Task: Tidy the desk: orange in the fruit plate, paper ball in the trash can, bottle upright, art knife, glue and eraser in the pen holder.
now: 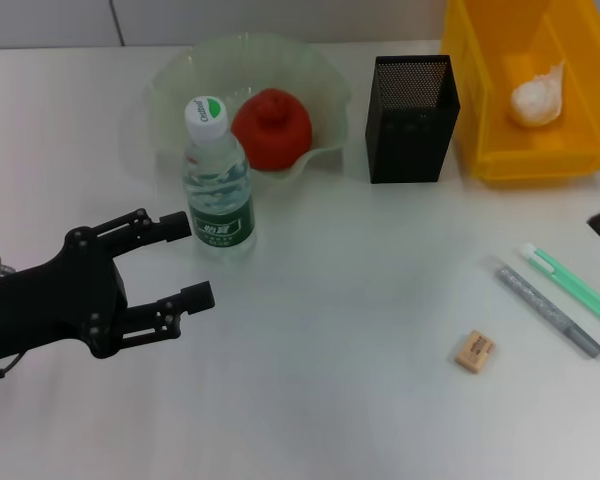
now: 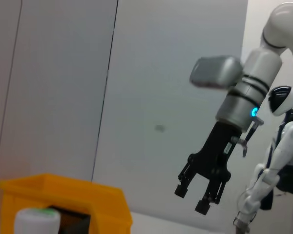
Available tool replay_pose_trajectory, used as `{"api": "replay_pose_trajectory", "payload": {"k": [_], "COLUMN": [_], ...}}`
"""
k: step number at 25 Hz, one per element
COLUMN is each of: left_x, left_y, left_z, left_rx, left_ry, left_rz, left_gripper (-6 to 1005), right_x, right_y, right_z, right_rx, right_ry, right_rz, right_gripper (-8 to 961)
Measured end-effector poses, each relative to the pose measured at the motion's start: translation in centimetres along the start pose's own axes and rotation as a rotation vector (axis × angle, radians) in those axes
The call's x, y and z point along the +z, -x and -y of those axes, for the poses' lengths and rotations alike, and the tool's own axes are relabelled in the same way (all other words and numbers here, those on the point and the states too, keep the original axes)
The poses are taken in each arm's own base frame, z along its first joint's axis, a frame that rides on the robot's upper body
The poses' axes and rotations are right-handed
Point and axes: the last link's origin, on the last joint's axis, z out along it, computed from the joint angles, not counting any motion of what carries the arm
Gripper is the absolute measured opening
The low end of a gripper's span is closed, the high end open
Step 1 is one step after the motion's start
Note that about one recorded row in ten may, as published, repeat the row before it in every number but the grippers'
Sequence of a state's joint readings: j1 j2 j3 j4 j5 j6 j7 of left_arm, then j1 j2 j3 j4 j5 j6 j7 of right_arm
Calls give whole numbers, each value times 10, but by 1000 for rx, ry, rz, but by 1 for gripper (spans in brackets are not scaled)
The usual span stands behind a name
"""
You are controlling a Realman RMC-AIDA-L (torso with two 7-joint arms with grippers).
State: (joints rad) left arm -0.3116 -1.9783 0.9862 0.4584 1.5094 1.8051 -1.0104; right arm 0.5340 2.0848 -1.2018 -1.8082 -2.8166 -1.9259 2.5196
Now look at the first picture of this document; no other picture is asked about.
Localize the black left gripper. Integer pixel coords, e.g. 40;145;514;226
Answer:
0;208;216;366

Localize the green pen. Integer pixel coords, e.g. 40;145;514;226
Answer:
519;242;600;335

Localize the clear green-label water bottle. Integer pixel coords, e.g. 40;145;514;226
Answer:
182;94;257;261

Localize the grey glitter pen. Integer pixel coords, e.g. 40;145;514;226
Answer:
490;257;600;359

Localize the white paper ball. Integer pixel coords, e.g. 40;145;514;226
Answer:
509;59;566;129

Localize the red-orange fruit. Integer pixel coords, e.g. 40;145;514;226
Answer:
230;88;314;173

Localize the tan eraser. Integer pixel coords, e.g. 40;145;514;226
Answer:
452;329;496;374

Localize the green glass fruit plate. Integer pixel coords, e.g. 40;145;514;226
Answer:
147;32;354;187

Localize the black mesh pen holder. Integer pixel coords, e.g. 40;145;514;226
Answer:
364;54;461;185

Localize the yellow plastic bin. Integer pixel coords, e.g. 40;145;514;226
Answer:
439;0;600;189

